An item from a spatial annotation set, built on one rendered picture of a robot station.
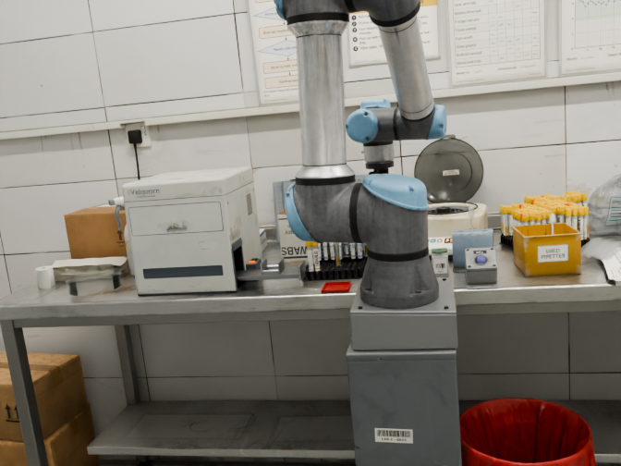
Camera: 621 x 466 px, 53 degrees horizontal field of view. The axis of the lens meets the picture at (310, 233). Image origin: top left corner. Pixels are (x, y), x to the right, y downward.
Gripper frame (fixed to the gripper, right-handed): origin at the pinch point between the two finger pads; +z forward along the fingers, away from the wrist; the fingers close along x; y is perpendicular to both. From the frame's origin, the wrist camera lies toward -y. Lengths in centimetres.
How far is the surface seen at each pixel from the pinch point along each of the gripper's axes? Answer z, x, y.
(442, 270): 7.8, -13.9, -0.7
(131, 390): 65, 104, 51
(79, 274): 8, 94, 13
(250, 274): 5.9, 34.9, -3.4
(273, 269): 5.9, 29.8, 0.2
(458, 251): 4.8, -18.4, 5.2
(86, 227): -3, 98, 28
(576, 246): 3.0, -45.2, -2.0
